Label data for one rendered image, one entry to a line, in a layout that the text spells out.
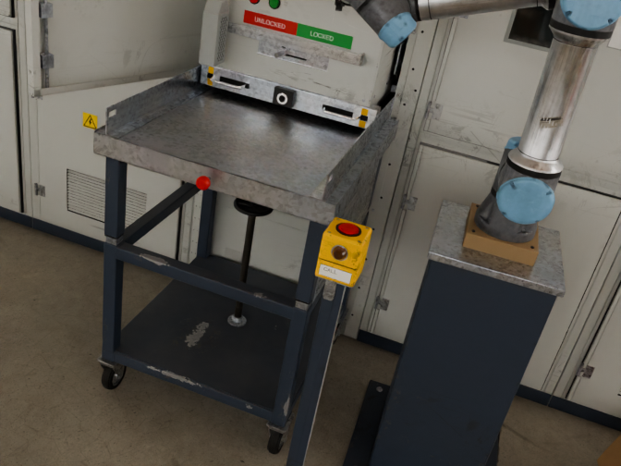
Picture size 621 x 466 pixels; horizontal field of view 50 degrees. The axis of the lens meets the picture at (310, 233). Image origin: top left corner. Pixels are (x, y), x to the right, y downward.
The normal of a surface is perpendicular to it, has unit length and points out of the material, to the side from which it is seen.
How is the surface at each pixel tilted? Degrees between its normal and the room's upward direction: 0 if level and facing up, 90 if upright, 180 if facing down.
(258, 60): 90
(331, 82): 90
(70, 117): 90
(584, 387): 90
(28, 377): 0
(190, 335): 0
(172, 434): 0
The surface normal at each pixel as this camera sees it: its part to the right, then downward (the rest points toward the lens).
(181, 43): 0.75, 0.43
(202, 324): 0.17, -0.86
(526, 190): -0.29, 0.57
